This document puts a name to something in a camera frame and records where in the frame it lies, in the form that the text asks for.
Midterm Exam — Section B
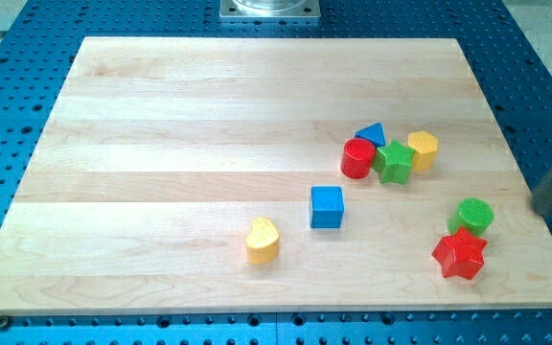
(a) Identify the yellow hexagon block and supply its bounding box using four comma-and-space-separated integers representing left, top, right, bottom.
407, 130, 439, 172

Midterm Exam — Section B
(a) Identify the yellow heart block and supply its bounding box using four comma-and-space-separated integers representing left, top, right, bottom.
245, 217, 280, 265

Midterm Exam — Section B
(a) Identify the blue triangle block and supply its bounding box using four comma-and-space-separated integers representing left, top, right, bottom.
355, 123, 385, 148

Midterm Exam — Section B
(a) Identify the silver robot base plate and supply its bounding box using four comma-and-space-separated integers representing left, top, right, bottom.
219, 0, 321, 19

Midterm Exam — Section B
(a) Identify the light wooden board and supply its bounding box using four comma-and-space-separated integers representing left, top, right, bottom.
0, 37, 552, 315

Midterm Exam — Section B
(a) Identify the red star block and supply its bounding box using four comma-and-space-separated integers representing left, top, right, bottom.
432, 227, 488, 280

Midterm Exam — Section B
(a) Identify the red cylinder block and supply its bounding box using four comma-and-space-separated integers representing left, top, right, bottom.
340, 138, 376, 179

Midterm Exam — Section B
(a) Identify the green star block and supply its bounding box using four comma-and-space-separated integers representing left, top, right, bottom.
373, 140, 414, 185

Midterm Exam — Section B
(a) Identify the blue cube block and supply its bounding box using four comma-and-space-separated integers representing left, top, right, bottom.
310, 186, 345, 229

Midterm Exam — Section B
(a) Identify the green cylinder block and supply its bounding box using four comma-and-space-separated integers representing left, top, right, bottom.
447, 197, 495, 237

